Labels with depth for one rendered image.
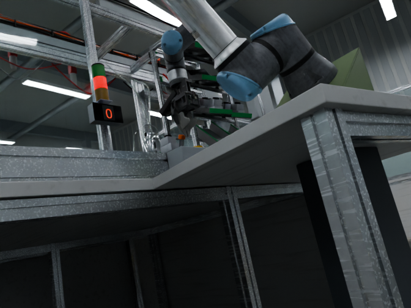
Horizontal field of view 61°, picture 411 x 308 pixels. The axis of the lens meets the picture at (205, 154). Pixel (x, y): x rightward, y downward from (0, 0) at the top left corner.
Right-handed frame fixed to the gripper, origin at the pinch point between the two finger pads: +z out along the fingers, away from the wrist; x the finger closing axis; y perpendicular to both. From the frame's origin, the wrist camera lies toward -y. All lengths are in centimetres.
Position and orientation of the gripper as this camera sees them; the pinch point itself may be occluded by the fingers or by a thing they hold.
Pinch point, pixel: (185, 134)
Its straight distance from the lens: 130.6
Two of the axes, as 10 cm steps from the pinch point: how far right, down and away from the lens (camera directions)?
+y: 7.1, -3.0, -6.4
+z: 2.0, 9.5, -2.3
